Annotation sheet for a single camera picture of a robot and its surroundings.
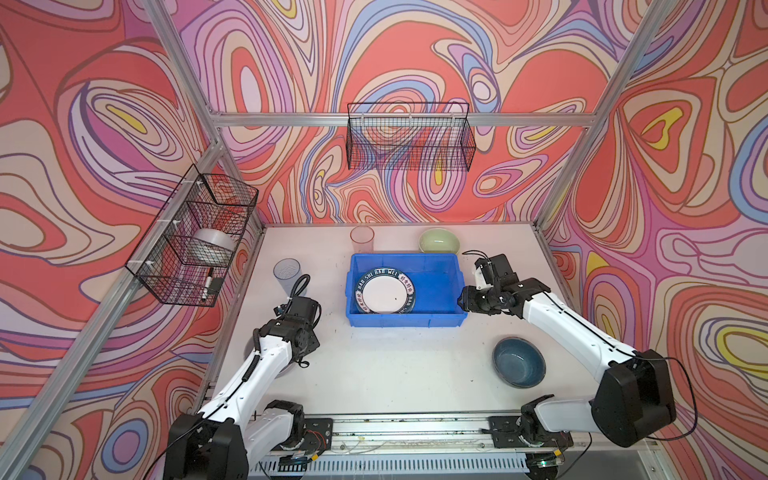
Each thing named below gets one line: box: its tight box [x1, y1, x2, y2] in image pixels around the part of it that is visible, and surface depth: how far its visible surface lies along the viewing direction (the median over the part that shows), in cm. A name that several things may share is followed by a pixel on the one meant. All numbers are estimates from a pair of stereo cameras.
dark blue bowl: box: [492, 336, 547, 389], surface depth 84 cm
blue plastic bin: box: [345, 253, 468, 328], surface depth 99 cm
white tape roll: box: [185, 228, 237, 266], surface depth 73 cm
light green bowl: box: [419, 228, 460, 254], surface depth 111 cm
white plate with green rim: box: [355, 267, 416, 314], surface depth 99 cm
